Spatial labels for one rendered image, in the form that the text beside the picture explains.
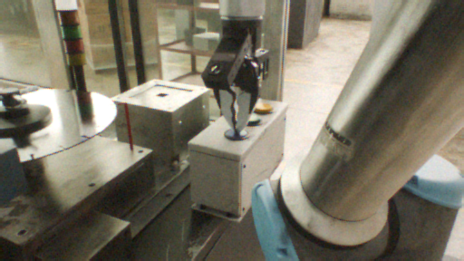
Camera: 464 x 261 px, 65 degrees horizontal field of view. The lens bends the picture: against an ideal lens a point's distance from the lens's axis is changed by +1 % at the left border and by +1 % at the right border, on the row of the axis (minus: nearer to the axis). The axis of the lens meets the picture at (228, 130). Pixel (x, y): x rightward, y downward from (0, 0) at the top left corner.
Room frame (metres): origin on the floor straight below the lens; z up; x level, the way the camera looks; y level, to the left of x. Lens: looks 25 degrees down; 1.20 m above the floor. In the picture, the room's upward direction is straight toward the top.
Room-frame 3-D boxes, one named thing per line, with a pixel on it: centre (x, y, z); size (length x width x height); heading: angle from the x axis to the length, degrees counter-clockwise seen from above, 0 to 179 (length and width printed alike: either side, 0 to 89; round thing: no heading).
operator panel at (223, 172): (0.69, -0.03, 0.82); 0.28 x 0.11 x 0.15; 154
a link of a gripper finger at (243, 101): (0.63, -0.04, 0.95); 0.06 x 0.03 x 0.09; 154
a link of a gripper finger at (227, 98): (0.64, -0.01, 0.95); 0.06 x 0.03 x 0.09; 154
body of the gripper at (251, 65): (0.64, -0.02, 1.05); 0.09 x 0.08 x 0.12; 154
